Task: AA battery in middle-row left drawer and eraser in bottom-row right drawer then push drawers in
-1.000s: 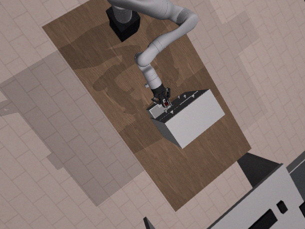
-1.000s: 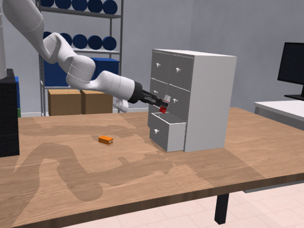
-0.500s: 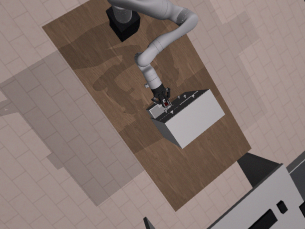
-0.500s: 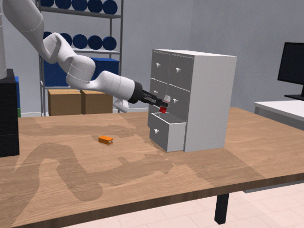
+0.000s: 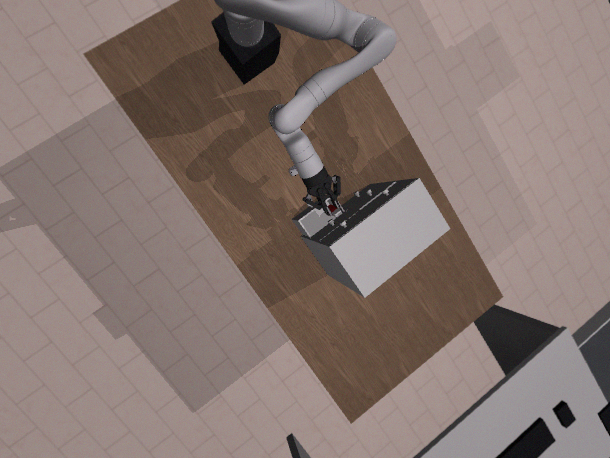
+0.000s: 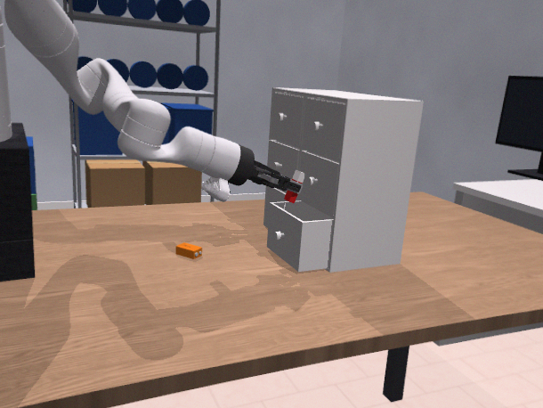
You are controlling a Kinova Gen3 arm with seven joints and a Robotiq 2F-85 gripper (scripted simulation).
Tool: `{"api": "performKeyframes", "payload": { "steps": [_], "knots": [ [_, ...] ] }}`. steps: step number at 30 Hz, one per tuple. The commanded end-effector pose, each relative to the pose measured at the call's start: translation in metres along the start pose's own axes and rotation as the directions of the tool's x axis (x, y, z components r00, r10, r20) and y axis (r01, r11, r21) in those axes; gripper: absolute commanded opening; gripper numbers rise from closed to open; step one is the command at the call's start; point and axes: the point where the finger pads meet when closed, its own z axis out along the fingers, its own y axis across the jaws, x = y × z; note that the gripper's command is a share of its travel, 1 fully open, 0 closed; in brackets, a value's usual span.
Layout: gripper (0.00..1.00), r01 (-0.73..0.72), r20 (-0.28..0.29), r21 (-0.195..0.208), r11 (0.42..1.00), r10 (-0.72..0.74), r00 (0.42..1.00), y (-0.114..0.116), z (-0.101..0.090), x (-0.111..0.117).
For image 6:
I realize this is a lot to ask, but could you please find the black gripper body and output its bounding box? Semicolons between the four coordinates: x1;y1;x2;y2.
228;145;272;185

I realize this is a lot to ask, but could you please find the grey chest of drawers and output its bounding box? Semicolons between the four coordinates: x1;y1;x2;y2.
269;87;424;273

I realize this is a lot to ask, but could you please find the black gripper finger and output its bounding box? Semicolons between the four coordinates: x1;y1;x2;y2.
248;161;260;181
252;163;303;194

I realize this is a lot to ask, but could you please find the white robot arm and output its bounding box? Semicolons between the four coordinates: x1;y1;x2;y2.
0;0;240;202

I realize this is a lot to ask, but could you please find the red and white eraser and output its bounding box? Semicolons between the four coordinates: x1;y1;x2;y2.
284;170;306;203

